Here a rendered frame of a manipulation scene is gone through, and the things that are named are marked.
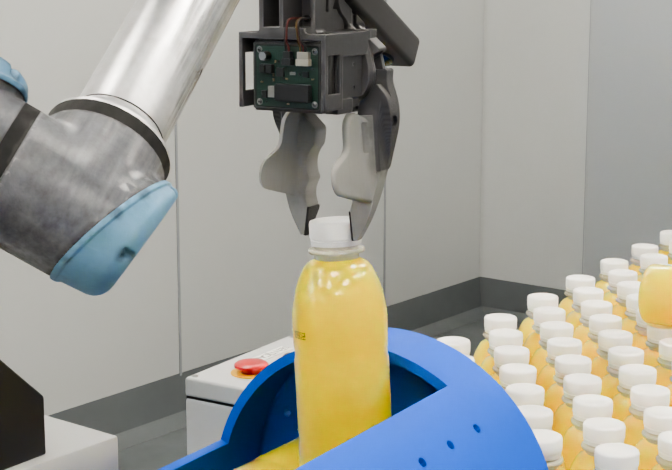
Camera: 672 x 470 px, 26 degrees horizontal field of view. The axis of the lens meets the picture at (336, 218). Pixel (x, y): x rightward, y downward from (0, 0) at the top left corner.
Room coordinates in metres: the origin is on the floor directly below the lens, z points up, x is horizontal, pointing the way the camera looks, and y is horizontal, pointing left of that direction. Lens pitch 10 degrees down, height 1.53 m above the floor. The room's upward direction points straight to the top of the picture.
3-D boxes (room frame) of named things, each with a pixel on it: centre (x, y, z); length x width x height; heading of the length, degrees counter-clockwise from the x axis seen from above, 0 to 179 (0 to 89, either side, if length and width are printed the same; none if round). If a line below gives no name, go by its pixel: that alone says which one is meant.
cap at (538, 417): (1.33, -0.19, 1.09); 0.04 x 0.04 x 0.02
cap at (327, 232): (1.05, 0.00, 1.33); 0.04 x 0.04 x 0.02
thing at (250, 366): (1.47, 0.09, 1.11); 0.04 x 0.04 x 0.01
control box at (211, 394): (1.51, 0.06, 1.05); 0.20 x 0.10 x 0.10; 148
